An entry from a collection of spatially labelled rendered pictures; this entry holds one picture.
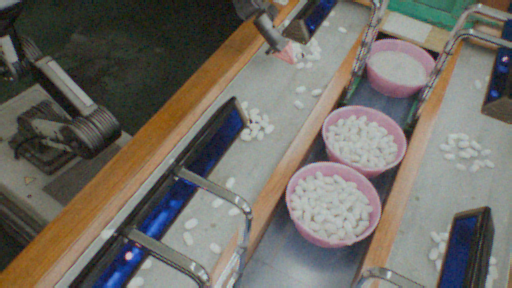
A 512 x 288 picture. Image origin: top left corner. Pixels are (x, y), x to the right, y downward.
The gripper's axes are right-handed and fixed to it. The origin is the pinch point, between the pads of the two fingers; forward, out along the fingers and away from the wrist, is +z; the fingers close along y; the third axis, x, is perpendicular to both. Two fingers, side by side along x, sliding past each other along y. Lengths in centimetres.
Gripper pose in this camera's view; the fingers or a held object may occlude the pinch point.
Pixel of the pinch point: (292, 62)
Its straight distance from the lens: 164.2
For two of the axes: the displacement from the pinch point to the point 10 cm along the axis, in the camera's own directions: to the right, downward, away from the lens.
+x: -6.6, 2.2, 7.2
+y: 4.5, -6.5, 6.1
